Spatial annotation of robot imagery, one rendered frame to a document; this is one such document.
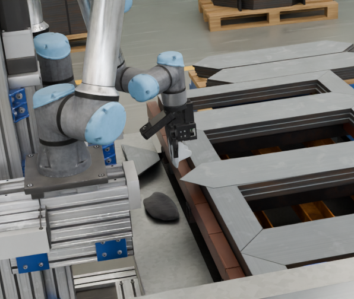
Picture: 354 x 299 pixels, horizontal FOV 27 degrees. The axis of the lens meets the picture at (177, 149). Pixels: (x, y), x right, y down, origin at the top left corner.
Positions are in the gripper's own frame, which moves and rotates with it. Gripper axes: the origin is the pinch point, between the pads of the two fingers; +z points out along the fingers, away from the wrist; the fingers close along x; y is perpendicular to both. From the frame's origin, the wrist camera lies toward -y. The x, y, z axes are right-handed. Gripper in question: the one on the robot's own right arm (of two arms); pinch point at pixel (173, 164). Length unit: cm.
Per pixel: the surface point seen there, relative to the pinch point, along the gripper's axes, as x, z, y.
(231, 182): -7.7, 6.1, 15.8
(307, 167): -7.2, 6.7, 40.8
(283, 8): 431, 89, 207
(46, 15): 444, 66, -6
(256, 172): -4.1, 6.4, 25.0
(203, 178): -1.6, 6.1, 8.5
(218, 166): 4.4, 6.3, 15.4
